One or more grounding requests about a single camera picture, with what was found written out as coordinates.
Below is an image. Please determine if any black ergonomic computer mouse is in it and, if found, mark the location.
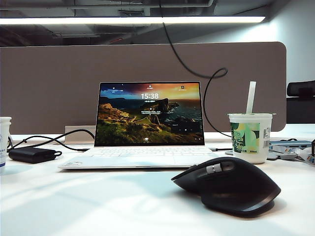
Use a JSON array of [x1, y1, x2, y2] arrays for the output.
[[171, 156, 282, 218]]

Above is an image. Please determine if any brown felt desk partition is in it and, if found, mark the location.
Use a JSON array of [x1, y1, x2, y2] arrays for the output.
[[0, 41, 287, 135]]

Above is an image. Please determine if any white laptop with landscape wallpaper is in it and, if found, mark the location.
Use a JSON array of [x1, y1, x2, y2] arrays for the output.
[[58, 82, 222, 170]]

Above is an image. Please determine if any white drinking straw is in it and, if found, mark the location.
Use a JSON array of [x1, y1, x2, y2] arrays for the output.
[[246, 82, 256, 115]]

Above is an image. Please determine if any white yogurt cup green label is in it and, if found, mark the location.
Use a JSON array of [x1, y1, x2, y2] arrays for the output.
[[227, 113, 275, 165]]

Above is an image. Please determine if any long ceiling light strip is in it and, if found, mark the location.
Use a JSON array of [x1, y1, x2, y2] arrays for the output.
[[0, 16, 266, 26]]

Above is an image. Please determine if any black laptop power adapter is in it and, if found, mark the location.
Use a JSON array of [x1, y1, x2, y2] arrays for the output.
[[8, 147, 56, 164]]

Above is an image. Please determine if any black mesh office chair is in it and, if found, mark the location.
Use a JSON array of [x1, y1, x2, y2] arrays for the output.
[[286, 81, 315, 124]]

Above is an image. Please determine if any white paper cup blue logo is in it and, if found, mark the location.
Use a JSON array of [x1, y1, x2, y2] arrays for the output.
[[0, 117, 12, 171]]

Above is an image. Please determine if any thick black power cord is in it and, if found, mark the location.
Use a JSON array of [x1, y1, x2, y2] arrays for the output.
[[7, 129, 96, 149]]

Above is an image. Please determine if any thin black laptop charging cable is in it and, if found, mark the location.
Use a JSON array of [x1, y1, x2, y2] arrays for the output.
[[7, 136, 93, 158]]

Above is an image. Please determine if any silver desk cable flap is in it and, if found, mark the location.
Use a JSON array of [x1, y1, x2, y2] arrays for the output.
[[64, 125, 96, 145]]

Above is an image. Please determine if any printed lanyard ribbon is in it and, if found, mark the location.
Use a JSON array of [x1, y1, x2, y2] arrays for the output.
[[269, 144, 315, 165]]

